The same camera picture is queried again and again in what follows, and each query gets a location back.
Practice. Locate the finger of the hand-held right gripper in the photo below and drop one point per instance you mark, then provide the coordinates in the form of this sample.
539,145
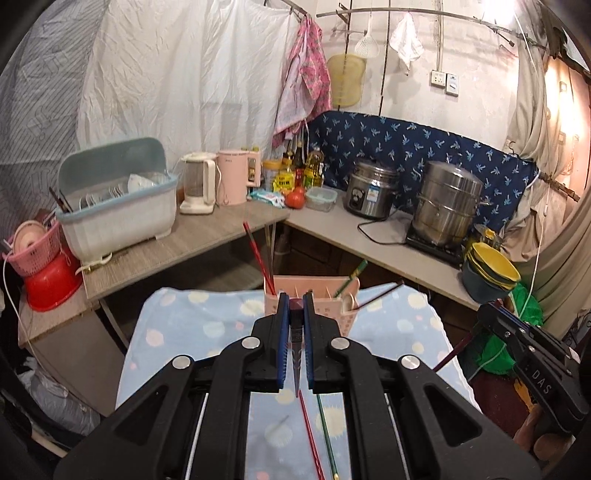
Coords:
501,321

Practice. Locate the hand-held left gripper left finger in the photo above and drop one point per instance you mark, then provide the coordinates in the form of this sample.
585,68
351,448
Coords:
282,341

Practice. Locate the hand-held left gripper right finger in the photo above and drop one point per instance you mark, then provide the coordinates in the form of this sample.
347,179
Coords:
308,341

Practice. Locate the brown chopstick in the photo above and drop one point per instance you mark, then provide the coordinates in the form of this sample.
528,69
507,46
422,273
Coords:
296,369

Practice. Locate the pink perforated utensil holder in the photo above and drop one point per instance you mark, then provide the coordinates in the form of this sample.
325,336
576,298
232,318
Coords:
332,318

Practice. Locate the maroon chopstick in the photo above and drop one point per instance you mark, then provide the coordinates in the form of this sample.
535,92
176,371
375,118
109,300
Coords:
383,294
264,267
455,350

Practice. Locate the green chopstick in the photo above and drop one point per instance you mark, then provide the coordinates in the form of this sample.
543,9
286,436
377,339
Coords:
355,273
327,434

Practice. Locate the red chopstick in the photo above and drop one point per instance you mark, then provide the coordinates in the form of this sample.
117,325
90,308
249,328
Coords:
256,251
310,429

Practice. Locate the person's right hand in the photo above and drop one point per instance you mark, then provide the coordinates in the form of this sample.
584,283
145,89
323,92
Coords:
545,438

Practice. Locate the green plastic bag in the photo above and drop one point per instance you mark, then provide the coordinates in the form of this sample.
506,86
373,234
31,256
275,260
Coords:
494,350

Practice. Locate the stack of coloured bowls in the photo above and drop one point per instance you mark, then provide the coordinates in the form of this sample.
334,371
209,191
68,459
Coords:
494,267

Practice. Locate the blue printed tablecloth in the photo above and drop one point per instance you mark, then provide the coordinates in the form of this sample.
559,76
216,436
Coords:
207,323

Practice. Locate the black induction cooktop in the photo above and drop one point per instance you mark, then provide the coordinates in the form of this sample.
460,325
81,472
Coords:
438,251

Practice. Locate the steel steamer pot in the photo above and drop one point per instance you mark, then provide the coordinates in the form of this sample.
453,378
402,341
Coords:
445,203

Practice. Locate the wood grain counter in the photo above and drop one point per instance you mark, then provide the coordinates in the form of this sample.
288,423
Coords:
184,240

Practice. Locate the clear food container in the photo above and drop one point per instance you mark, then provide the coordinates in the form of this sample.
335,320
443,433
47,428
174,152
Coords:
321,198

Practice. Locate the red tomato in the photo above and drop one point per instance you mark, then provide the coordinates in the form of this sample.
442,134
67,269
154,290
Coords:
295,198

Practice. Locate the wet wipes pack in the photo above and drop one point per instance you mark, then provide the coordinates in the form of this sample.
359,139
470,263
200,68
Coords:
268,197

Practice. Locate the steel rice cooker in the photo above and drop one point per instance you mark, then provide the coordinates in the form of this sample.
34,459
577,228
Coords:
369,194

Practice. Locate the yellow label jar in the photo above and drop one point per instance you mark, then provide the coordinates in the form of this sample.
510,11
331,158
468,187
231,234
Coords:
285,180

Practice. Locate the pink electric kettle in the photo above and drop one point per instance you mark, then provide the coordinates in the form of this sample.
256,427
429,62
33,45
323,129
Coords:
231,180

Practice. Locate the cooking oil bottle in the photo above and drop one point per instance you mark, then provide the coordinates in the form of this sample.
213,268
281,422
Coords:
315,168

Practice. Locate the dark sauce bottle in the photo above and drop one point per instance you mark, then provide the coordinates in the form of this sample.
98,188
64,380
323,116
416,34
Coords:
298,161

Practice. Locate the white dish drainer box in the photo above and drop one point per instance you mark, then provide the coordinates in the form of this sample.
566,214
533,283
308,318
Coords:
115,221

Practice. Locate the beige curtain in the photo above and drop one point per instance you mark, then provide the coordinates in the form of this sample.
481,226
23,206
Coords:
531,115

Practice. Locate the white bowl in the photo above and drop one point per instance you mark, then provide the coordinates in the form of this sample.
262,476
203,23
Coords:
141,183

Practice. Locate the navy floral cloth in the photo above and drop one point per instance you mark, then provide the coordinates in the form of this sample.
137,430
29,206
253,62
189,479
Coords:
392,138

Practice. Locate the grey plastic bag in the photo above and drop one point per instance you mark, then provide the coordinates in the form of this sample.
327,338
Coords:
60,401

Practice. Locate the red plastic basin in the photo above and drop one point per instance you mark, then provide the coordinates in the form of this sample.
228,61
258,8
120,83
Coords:
51,286

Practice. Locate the pink floral apron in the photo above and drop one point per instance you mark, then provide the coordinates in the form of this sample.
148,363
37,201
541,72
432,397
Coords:
302,83

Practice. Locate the pink plastic basket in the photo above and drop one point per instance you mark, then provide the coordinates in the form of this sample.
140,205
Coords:
37,258

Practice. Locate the yellow cutting board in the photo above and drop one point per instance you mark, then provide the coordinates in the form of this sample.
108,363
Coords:
346,81

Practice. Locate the white plastic sheet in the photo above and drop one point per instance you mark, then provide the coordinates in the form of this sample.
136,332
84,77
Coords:
184,83

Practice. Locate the white hanging towel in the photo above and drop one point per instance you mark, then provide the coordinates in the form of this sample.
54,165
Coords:
406,41

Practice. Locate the white skimmer ladle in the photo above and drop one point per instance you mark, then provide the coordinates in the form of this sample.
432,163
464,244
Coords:
367,46

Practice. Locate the striped grey cloth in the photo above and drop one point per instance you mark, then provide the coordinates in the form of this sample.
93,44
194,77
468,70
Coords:
41,115

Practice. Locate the white wall switch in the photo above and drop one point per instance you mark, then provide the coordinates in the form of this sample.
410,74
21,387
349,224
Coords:
452,84

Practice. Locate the white wall socket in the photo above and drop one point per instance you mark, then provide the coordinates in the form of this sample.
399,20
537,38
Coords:
438,78

